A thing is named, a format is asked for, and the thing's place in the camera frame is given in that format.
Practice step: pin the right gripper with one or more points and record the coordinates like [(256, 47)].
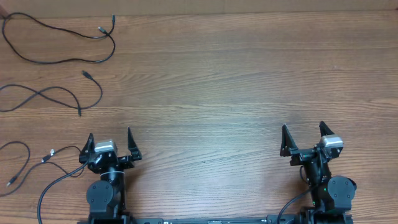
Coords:
[(288, 149)]

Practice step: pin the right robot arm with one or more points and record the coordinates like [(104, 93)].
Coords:
[(331, 195)]

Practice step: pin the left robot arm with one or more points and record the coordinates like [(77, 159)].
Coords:
[(107, 196)]

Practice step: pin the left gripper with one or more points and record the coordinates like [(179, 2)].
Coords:
[(127, 162)]

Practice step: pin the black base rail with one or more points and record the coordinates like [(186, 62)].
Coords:
[(270, 219)]

